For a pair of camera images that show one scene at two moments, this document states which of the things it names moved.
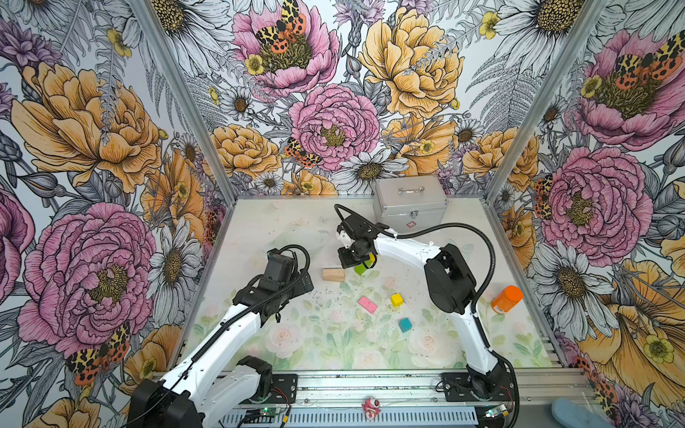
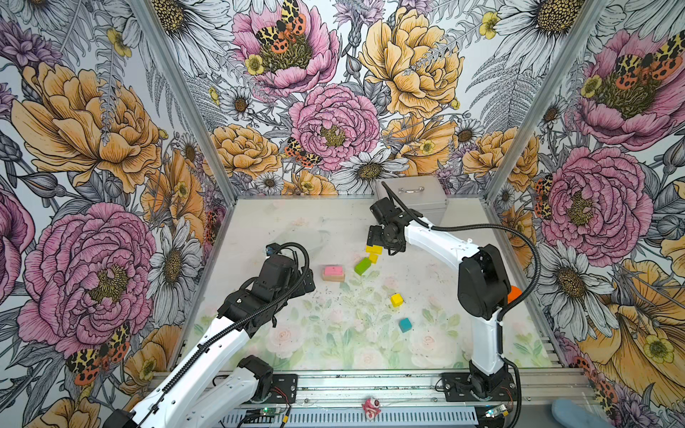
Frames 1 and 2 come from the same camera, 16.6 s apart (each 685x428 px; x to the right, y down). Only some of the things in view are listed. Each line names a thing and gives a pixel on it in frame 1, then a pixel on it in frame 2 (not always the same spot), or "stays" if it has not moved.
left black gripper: x=301 y=290 stays
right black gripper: x=346 y=261 → x=374 y=237
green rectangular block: x=361 y=268 stays
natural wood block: x=333 y=275 stays
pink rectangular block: x=367 y=304 → x=334 y=270
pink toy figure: x=370 y=410 stays
